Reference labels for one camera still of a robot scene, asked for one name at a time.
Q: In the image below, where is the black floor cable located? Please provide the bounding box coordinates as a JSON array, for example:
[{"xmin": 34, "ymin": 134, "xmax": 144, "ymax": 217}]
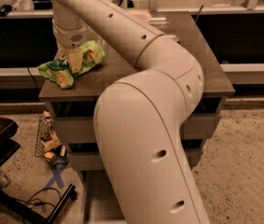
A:
[{"xmin": 13, "ymin": 186, "xmax": 63, "ymax": 213}]

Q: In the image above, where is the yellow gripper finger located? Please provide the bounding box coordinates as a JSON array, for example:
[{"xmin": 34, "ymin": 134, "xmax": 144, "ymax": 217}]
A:
[{"xmin": 68, "ymin": 49, "xmax": 83, "ymax": 74}]

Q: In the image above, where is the open bottom drawer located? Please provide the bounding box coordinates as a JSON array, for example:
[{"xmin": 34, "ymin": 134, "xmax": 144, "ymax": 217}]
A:
[{"xmin": 82, "ymin": 170, "xmax": 127, "ymax": 224}]

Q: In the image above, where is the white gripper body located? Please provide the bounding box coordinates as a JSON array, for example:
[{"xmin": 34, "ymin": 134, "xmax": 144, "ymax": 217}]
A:
[{"xmin": 52, "ymin": 19, "xmax": 86, "ymax": 49}]

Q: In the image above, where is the white bowl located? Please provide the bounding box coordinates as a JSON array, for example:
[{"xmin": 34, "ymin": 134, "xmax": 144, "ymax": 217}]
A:
[{"xmin": 128, "ymin": 9, "xmax": 152, "ymax": 22}]

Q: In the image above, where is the green rice chip bag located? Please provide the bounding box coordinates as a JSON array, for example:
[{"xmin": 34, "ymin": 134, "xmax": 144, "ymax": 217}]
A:
[{"xmin": 37, "ymin": 40, "xmax": 105, "ymax": 90}]

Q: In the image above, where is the grey drawer cabinet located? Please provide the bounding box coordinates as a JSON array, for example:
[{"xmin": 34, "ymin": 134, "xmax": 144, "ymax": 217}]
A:
[{"xmin": 38, "ymin": 10, "xmax": 236, "ymax": 224}]

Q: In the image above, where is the wire basket with snacks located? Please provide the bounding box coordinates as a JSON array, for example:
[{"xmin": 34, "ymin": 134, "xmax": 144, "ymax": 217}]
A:
[{"xmin": 35, "ymin": 111, "xmax": 69, "ymax": 167}]

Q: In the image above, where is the black cart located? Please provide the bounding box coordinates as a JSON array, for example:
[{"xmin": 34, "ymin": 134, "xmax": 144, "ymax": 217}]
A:
[{"xmin": 0, "ymin": 118, "xmax": 76, "ymax": 224}]

